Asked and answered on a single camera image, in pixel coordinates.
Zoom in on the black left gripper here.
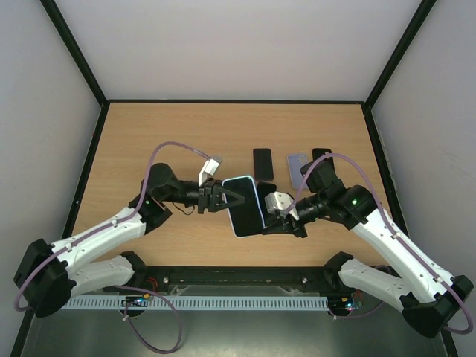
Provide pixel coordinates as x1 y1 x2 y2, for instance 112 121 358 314
161 178 245 216

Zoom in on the light blue card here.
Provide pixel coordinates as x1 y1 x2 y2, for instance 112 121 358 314
221 176 267 239

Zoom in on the purple smartphone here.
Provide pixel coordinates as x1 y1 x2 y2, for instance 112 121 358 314
253 148 274 181

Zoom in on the lavender phone case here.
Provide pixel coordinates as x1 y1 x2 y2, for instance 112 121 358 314
287 153 308 190

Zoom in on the black phone case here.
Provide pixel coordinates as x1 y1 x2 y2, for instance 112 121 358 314
312 148 332 160

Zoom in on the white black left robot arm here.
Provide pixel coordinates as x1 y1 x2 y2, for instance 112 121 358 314
13 163 245 318

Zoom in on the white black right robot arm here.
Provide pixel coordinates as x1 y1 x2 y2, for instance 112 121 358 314
263 152 474 338

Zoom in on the right circuit board with leds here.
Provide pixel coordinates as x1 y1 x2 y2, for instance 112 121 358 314
341 293 363 311

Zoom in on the circuit board with leds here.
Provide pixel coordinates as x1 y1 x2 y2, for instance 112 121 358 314
341 293 363 311
121 293 154 308

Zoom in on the grey metal front plate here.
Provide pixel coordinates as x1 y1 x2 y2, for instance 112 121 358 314
22 306 447 356

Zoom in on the left circuit board with leds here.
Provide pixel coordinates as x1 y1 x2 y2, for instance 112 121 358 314
121 293 154 308

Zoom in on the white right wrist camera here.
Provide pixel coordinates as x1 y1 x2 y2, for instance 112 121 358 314
264 191 294 213

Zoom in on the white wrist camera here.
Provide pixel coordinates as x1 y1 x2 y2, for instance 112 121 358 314
264 191 294 213
198 156 222 187

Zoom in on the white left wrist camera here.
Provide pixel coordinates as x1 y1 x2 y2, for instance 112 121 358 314
198 156 222 187

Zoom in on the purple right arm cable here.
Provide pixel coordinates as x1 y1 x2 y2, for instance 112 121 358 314
284 152 470 334

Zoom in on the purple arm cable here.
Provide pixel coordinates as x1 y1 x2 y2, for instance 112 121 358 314
13 141 213 353
284 152 470 334

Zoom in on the white slotted cable duct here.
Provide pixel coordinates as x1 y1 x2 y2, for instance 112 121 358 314
63 295 328 311

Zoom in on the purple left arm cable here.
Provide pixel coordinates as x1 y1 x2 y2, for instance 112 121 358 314
13 141 213 353

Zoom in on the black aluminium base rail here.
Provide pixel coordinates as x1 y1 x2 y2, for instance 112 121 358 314
138 266 355 296

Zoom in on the black enclosure frame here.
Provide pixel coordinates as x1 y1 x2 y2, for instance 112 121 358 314
7 0 476 357

